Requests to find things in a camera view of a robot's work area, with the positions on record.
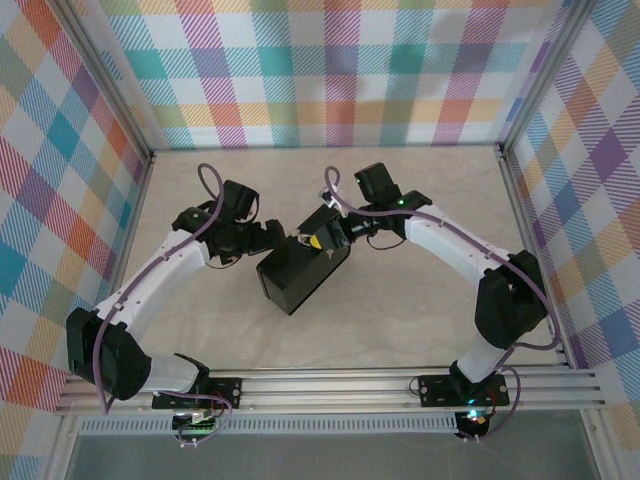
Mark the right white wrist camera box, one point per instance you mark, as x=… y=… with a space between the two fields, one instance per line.
x=327 y=196

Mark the aluminium frame post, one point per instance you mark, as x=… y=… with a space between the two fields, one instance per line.
x=541 y=75
x=116 y=90

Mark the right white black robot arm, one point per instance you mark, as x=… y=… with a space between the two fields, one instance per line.
x=505 y=305

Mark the right orange-lit controller board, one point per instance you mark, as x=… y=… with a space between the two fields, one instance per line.
x=475 y=420

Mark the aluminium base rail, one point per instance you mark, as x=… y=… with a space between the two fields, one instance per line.
x=325 y=395

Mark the aluminium side rail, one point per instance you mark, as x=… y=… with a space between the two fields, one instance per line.
x=517 y=200
x=137 y=205

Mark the left green-lit controller board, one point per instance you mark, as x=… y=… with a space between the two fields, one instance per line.
x=200 y=427

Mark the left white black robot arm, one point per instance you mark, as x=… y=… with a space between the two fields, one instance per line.
x=150 y=280

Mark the aluminium frame leg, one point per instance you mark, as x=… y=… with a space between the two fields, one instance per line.
x=597 y=445
x=62 y=450

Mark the black starry night print box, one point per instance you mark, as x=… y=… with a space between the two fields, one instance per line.
x=295 y=280

